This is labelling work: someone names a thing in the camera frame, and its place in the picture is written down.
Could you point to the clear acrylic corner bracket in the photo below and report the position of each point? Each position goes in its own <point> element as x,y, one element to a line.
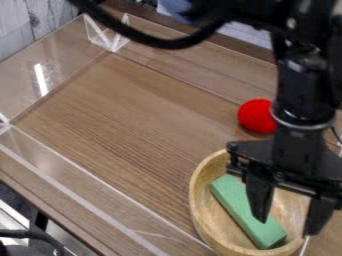
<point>104,38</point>

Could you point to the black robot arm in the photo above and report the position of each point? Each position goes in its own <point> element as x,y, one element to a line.
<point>306,38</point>

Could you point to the light wooden bowl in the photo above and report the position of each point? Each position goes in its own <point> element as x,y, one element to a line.
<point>217,227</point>

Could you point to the black table leg bracket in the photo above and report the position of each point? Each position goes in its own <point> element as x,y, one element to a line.
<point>38,224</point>

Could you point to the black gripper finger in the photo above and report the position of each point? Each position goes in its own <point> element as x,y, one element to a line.
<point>320,213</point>
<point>259,189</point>

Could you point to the green rectangular block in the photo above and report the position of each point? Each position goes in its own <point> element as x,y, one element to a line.
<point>267,235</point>

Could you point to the red plush tomato toy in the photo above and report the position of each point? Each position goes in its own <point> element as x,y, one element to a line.
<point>254,116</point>

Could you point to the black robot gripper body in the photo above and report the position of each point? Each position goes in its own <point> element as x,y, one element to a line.
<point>297,156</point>

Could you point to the clear acrylic tray walls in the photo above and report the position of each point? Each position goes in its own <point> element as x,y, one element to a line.
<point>107,130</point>

